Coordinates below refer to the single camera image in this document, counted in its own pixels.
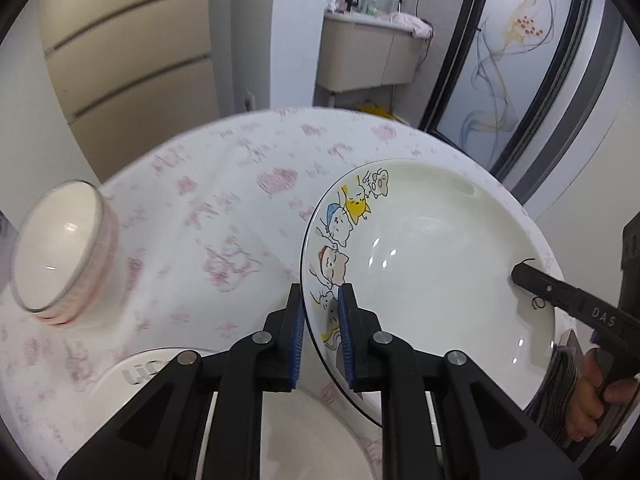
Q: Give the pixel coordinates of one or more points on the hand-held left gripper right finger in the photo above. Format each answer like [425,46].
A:
[345,340]

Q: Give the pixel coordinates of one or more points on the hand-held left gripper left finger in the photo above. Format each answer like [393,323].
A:
[299,335]

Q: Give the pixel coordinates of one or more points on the row of toiletry bottles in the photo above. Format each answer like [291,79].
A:
[372,4]

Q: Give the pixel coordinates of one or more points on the pink-rimmed white bowl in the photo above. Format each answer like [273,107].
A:
[60,250]

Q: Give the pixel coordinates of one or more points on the pink towel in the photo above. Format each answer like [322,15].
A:
[412,25]

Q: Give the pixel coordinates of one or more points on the person's right hand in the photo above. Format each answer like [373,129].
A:
[585,400]

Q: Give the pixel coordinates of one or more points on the beige vanity cabinet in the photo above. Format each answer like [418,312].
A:
[365,55]

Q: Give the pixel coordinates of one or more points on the printed glass sliding door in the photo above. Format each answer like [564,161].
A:
[525,60]

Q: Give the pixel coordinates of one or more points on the beige refrigerator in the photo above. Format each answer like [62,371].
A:
[135,60]

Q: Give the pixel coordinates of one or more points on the white wall outlet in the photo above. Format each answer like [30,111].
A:
[250,101]

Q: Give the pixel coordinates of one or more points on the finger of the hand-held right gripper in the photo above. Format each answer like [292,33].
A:
[570,301]

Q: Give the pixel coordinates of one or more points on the pink floral tablecloth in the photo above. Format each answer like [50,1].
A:
[225,185]

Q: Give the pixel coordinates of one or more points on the white cartoon cat plate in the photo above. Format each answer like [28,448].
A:
[440,240]

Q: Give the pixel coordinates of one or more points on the yellow floor item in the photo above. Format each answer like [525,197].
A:
[376,110]

